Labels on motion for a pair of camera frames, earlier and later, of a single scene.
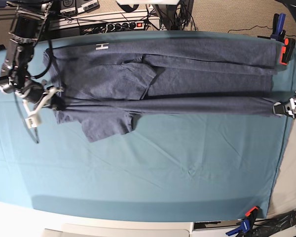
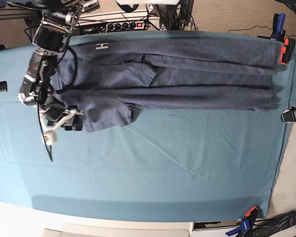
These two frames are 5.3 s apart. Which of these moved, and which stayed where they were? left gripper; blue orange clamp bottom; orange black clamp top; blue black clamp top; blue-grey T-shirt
Moved: left gripper; blue-grey T-shirt
Stayed: blue orange clamp bottom; orange black clamp top; blue black clamp top
